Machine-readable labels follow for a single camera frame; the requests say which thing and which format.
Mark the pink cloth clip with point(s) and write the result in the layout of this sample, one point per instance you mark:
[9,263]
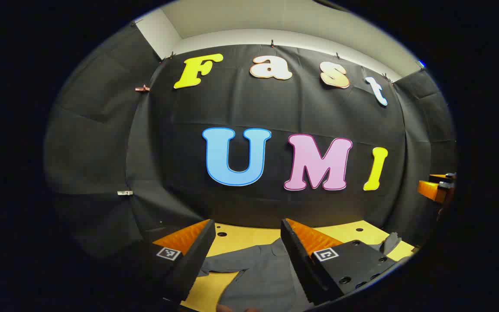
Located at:
[142,88]

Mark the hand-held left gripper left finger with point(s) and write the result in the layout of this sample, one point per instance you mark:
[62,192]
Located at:
[197,253]

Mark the silver cloth clip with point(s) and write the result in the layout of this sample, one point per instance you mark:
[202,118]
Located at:
[124,193]

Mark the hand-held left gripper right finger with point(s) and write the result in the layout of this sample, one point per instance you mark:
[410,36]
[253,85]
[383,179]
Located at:
[297,255]

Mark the gray collared shirt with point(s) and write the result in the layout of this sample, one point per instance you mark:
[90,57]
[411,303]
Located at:
[258,277]

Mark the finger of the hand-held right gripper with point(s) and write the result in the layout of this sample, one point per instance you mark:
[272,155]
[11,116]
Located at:
[439,177]
[430,190]

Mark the black backdrop cloth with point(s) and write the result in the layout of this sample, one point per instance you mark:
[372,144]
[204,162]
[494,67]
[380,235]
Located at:
[167,143]

